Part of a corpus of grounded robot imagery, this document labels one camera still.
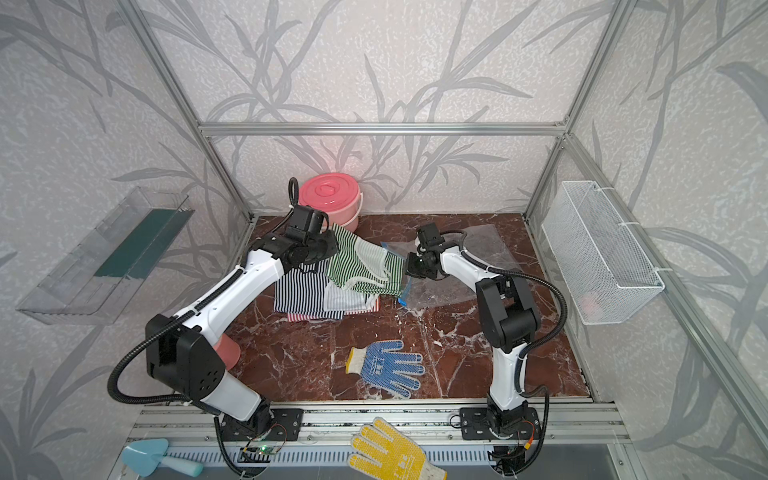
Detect blue white striped garment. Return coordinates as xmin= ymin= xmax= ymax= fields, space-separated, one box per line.
xmin=274 ymin=259 xmax=379 ymax=320

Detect clear vacuum storage bag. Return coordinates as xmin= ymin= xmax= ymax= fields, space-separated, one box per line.
xmin=382 ymin=224 xmax=521 ymax=310

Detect green white striped garment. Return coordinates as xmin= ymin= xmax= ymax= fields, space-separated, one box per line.
xmin=328 ymin=224 xmax=405 ymax=296

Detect red white striped garment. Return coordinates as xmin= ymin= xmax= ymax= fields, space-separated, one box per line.
xmin=286 ymin=296 xmax=380 ymax=322

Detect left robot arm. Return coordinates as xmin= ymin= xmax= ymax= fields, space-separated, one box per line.
xmin=107 ymin=178 xmax=338 ymax=431

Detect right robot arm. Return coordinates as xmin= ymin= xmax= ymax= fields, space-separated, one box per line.
xmin=406 ymin=223 xmax=568 ymax=439

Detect pink lidded plastic bucket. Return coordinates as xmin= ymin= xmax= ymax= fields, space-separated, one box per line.
xmin=299 ymin=173 xmax=363 ymax=233

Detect blue dotted work glove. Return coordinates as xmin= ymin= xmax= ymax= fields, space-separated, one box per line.
xmin=345 ymin=340 xmax=426 ymax=399

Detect pink watering can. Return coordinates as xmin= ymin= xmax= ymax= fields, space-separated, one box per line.
xmin=214 ymin=334 xmax=241 ymax=371

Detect pink item in basket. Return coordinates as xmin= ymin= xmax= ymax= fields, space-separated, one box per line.
xmin=579 ymin=292 xmax=604 ymax=323

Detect yellow dotted work glove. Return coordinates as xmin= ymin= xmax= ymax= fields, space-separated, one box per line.
xmin=347 ymin=417 xmax=448 ymax=480

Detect light blue hand trowel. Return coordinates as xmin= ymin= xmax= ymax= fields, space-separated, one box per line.
xmin=120 ymin=439 xmax=204 ymax=478

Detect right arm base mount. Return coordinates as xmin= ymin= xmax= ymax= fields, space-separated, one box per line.
xmin=459 ymin=404 xmax=541 ymax=443

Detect white wire mesh basket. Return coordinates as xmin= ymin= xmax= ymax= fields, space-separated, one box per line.
xmin=543 ymin=180 xmax=665 ymax=325

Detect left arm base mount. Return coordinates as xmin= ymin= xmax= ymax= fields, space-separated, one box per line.
xmin=220 ymin=408 xmax=304 ymax=442

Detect clear plastic wall shelf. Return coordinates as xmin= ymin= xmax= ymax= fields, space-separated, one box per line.
xmin=17 ymin=187 xmax=194 ymax=325

